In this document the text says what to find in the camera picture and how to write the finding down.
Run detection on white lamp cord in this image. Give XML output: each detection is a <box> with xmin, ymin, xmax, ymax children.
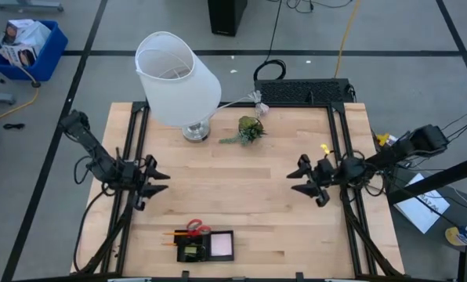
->
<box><xmin>213</xmin><ymin>89</ymin><xmax>270</xmax><ymax>119</ymax></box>

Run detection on blue plastic bin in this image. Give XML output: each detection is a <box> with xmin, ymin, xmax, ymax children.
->
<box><xmin>0</xmin><ymin>19</ymin><xmax>69</xmax><ymax>82</ymax></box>

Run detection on white table lamp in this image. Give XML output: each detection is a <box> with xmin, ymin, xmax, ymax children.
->
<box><xmin>134</xmin><ymin>31</ymin><xmax>223</xmax><ymax>143</ymax></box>

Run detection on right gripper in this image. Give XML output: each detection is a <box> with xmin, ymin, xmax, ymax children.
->
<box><xmin>286</xmin><ymin>154</ymin><xmax>336</xmax><ymax>208</ymax></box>

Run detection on black mesh desk organizer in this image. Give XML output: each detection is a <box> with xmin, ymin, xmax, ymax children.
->
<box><xmin>174</xmin><ymin>230</ymin><xmax>235</xmax><ymax>262</ymax></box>

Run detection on black aluminium table frame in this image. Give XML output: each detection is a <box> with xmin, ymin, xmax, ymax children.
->
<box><xmin>71</xmin><ymin>100</ymin><xmax>406</xmax><ymax>277</ymax></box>

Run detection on black diagonal beam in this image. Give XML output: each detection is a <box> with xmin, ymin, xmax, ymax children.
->
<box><xmin>387</xmin><ymin>152</ymin><xmax>467</xmax><ymax>205</ymax></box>

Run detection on black tower case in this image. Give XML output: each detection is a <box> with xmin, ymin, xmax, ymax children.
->
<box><xmin>207</xmin><ymin>0</ymin><xmax>249</xmax><ymax>38</ymax></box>

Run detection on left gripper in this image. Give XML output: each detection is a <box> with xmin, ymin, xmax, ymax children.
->
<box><xmin>121</xmin><ymin>155</ymin><xmax>171</xmax><ymax>212</ymax></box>

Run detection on red-handled scissors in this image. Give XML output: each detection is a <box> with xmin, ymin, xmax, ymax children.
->
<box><xmin>185</xmin><ymin>218</ymin><xmax>212</xmax><ymax>238</ymax></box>

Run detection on white printed packages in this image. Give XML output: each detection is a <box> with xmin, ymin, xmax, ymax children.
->
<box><xmin>0</xmin><ymin>18</ymin><xmax>52</xmax><ymax>67</ymax></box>

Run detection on white paper sheet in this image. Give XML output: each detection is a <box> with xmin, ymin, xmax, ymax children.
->
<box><xmin>393</xmin><ymin>173</ymin><xmax>451</xmax><ymax>235</ymax></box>

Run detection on yellow extension cable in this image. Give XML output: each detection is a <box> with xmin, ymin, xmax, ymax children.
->
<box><xmin>0</xmin><ymin>34</ymin><xmax>42</xmax><ymax>125</ymax></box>
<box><xmin>333</xmin><ymin>0</ymin><xmax>362</xmax><ymax>79</ymax></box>

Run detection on succulent plant black pot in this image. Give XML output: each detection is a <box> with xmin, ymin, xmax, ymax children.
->
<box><xmin>218</xmin><ymin>115</ymin><xmax>267</xmax><ymax>147</ymax></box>

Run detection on black keyboard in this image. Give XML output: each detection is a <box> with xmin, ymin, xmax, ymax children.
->
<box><xmin>254</xmin><ymin>78</ymin><xmax>355</xmax><ymax>106</ymax></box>

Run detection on black coiled floor cable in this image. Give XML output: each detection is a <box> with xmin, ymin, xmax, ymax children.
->
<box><xmin>252</xmin><ymin>0</ymin><xmax>288</xmax><ymax>82</ymax></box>

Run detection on pink sticky notes pad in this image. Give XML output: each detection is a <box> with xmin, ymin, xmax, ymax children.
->
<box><xmin>211</xmin><ymin>233</ymin><xmax>234</xmax><ymax>257</ymax></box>

